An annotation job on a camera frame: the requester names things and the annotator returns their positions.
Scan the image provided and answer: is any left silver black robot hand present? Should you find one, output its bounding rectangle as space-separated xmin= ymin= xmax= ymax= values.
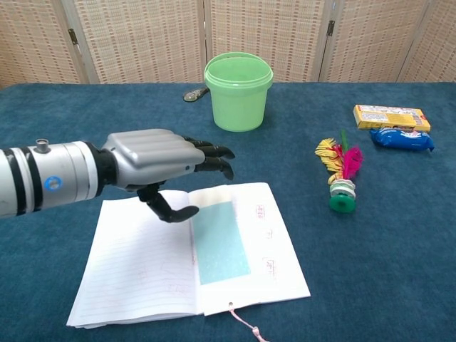
xmin=95 ymin=128 xmax=237 ymax=224

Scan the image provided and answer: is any white paper notebook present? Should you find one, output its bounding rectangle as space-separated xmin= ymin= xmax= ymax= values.
xmin=66 ymin=182 xmax=311 ymax=330

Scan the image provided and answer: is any light blue tasselled bookmark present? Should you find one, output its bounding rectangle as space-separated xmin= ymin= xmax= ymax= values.
xmin=187 ymin=185 xmax=271 ymax=342

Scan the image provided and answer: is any green plastic bucket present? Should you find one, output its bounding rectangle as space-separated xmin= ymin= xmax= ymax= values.
xmin=204 ymin=51 xmax=274 ymax=133

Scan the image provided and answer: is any woven folding screen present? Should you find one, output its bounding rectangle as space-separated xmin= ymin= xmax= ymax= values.
xmin=0 ymin=0 xmax=456 ymax=90

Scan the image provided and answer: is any colourful feather shuttlecock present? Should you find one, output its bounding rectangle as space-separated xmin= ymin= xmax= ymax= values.
xmin=314 ymin=128 xmax=365 ymax=214

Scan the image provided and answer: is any dark blue tablecloth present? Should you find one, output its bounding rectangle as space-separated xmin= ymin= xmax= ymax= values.
xmin=0 ymin=81 xmax=456 ymax=342

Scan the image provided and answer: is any yellow cardboard box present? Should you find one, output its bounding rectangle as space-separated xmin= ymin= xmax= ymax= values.
xmin=353 ymin=103 xmax=432 ymax=133

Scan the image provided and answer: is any blue cookie packet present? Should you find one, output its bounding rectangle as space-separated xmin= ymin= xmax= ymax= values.
xmin=368 ymin=127 xmax=436 ymax=153

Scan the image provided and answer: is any small metal keychain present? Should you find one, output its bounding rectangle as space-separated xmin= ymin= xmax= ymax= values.
xmin=182 ymin=87 xmax=210 ymax=103

